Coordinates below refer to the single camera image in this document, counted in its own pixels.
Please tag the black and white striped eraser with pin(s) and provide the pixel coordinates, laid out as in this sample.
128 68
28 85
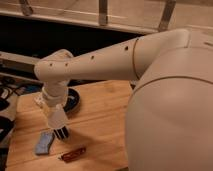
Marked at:
61 133

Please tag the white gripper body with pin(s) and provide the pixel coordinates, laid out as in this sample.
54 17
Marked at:
55 93

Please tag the blue grey sponge block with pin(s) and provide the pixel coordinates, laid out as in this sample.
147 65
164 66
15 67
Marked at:
43 145

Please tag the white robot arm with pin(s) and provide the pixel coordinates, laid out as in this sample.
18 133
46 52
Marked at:
169 118

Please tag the grey metal rail beam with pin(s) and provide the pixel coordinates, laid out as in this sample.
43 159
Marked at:
18 65

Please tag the black round bowl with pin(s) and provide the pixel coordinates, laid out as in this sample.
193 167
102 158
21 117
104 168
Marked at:
73 100

